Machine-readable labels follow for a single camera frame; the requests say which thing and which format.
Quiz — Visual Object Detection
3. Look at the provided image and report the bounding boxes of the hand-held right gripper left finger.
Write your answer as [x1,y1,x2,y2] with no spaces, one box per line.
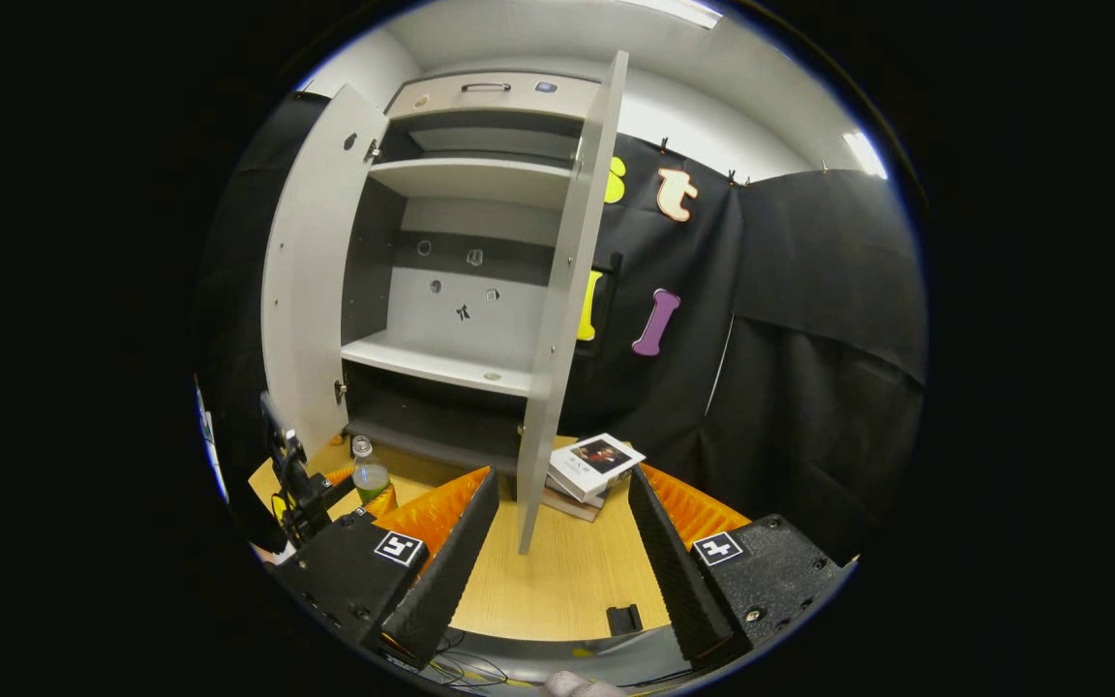
[272,468,501,670]

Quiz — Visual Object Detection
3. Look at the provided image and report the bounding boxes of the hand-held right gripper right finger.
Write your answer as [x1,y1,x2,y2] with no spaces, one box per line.
[628,464,855,672]

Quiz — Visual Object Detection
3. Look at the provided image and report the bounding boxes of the green label bottle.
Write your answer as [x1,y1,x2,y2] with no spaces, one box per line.
[351,436,391,505]

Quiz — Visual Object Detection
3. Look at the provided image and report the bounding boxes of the grey cabinet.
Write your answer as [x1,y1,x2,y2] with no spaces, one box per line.
[338,70,609,477]

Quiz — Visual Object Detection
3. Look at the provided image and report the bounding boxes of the grey cabinet drawer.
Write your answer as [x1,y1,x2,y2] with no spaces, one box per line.
[387,72,603,123]

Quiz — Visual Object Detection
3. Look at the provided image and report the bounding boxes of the grey book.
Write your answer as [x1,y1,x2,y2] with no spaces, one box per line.
[542,482,609,524]

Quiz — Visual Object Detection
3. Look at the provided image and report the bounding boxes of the white book with portrait cover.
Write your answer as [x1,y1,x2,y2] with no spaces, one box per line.
[548,433,647,505]

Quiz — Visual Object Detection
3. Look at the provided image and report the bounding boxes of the black backdrop cloth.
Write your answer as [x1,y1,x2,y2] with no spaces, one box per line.
[195,92,928,567]

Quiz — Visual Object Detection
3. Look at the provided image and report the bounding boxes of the ceiling light panel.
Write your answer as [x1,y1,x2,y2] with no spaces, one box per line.
[616,0,725,30]
[841,129,889,182]

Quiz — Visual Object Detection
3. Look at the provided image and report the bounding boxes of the black door handle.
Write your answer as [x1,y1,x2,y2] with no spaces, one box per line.
[588,252,624,361]

